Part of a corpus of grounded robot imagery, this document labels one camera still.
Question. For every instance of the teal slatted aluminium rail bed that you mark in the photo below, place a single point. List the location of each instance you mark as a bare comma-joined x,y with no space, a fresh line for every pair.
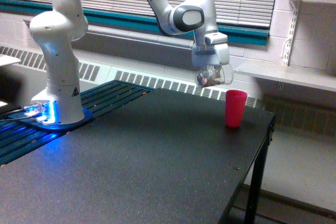
19,138

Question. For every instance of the pink plastic cup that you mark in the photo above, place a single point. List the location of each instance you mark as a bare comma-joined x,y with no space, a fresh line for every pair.
235,107

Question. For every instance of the white baseboard heater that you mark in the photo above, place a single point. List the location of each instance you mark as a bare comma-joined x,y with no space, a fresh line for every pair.
104,58

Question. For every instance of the white lower wall shelf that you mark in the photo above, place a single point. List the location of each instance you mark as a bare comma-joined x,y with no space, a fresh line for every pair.
293,75

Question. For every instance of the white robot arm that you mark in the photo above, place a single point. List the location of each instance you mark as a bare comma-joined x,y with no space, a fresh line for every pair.
60,103

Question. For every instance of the white object at left edge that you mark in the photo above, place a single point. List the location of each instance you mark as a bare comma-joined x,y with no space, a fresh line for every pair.
6,60

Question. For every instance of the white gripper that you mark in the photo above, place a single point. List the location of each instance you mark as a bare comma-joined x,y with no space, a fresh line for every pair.
213,52

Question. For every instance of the white shelf bracket rail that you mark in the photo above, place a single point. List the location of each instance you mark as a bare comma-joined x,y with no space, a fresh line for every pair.
287,47

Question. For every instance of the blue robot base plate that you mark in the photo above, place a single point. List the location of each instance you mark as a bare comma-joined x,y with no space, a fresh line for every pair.
36,120

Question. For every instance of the clear plastic cup with candies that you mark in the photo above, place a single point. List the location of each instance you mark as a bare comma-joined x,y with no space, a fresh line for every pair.
226,78

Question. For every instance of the black table leg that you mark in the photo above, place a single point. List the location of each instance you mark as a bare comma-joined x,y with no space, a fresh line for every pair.
257,175

